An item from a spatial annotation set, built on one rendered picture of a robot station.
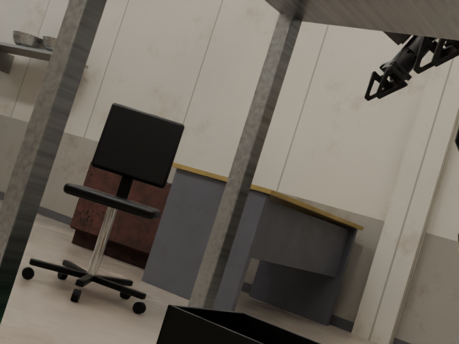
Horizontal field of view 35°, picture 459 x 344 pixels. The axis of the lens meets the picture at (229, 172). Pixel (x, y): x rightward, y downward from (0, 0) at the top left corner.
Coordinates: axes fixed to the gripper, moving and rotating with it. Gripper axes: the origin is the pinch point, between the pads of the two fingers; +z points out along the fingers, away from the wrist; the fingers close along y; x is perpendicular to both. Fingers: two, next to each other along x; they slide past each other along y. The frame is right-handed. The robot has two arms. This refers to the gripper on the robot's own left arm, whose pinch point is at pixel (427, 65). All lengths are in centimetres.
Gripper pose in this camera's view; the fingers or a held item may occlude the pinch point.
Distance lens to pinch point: 155.3
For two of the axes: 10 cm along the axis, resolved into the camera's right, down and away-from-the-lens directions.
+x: 7.5, 6.6, 0.7
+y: 1.1, -0.1, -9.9
